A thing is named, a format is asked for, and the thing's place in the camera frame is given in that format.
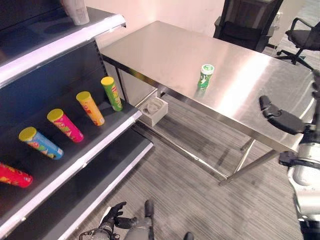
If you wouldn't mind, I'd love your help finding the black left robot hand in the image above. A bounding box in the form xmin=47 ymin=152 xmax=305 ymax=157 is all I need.
xmin=99 ymin=201 xmax=139 ymax=232

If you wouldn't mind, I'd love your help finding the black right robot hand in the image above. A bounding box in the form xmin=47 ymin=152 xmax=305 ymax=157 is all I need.
xmin=258 ymin=69 xmax=320 ymax=136

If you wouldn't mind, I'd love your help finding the silver left robot leg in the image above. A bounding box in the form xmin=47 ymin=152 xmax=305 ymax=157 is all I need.
xmin=123 ymin=215 xmax=155 ymax=240

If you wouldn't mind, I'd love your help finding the dark left robot foot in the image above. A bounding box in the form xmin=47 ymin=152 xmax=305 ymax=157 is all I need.
xmin=144 ymin=199 xmax=155 ymax=219

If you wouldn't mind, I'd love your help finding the black swivel chair with armrests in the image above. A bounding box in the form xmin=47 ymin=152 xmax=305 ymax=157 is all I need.
xmin=275 ymin=16 xmax=320 ymax=66

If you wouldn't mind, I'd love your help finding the short green can white lid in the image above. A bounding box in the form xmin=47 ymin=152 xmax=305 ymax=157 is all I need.
xmin=197 ymin=63 xmax=216 ymax=91

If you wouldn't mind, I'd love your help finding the black high-back office chair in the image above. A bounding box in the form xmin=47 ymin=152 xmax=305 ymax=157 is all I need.
xmin=213 ymin=0 xmax=285 ymax=53

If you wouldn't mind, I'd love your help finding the pink chip can yellow lid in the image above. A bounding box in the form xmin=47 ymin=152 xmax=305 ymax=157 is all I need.
xmin=46 ymin=108 xmax=85 ymax=144

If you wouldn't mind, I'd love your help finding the blue chip can yellow lid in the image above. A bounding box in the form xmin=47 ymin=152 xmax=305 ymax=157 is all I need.
xmin=18 ymin=126 xmax=65 ymax=161

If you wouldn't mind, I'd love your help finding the red chip can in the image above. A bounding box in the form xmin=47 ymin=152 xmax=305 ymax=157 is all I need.
xmin=0 ymin=161 xmax=34 ymax=189

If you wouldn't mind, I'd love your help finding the orange chip can yellow lid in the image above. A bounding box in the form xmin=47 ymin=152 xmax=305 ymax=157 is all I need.
xmin=75 ymin=91 xmax=106 ymax=127

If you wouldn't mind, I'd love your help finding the grey cardboard cup tray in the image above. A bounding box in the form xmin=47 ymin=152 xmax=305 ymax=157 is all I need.
xmin=139 ymin=96 xmax=169 ymax=127

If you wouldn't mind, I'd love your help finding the green chip can yellow lid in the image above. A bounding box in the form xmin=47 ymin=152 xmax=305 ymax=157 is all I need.
xmin=100 ymin=76 xmax=124 ymax=112

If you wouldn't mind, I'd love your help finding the stainless steel table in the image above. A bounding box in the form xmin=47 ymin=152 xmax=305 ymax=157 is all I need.
xmin=99 ymin=20 xmax=318 ymax=187

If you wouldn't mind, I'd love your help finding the black store shelf unit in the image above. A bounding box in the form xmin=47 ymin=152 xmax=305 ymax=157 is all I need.
xmin=0 ymin=0 xmax=155 ymax=240

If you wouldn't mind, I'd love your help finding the white paper cup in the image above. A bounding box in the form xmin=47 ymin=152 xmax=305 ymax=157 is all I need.
xmin=61 ymin=0 xmax=91 ymax=26

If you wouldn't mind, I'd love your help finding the black shelf board white rail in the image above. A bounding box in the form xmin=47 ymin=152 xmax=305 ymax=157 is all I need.
xmin=0 ymin=99 xmax=143 ymax=232
xmin=0 ymin=6 xmax=127 ymax=89
xmin=4 ymin=129 xmax=155 ymax=240

